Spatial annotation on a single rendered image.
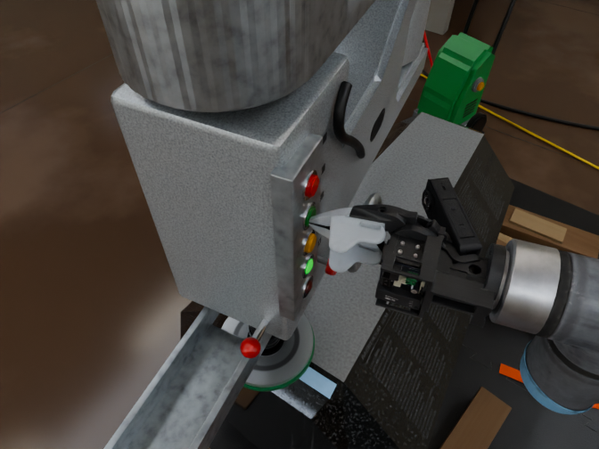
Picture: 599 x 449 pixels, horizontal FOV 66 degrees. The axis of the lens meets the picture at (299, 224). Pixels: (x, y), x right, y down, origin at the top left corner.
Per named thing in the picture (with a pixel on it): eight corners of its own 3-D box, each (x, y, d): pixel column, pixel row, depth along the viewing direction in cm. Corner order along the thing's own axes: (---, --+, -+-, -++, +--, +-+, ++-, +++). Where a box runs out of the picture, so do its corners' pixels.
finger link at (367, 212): (349, 206, 50) (431, 225, 48) (353, 196, 51) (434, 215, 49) (348, 233, 54) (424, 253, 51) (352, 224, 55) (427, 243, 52)
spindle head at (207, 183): (271, 182, 106) (258, -26, 73) (361, 211, 100) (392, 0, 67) (180, 305, 85) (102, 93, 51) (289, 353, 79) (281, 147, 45)
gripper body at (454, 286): (373, 264, 46) (501, 298, 43) (394, 203, 51) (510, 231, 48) (368, 304, 52) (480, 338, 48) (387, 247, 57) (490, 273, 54)
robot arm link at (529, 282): (561, 230, 47) (529, 283, 54) (510, 218, 48) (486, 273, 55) (559, 304, 41) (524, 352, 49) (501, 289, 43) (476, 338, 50)
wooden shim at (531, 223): (508, 222, 229) (509, 220, 228) (514, 209, 235) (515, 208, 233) (561, 243, 220) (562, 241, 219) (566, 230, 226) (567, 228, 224)
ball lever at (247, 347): (260, 317, 77) (258, 307, 74) (277, 324, 76) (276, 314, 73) (237, 356, 72) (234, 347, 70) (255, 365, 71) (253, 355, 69)
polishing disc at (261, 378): (199, 355, 103) (198, 352, 102) (256, 286, 115) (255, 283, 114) (278, 406, 95) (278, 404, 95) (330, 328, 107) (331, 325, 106)
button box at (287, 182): (300, 274, 73) (301, 129, 52) (316, 281, 73) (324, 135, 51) (278, 315, 69) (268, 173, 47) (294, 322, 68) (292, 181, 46)
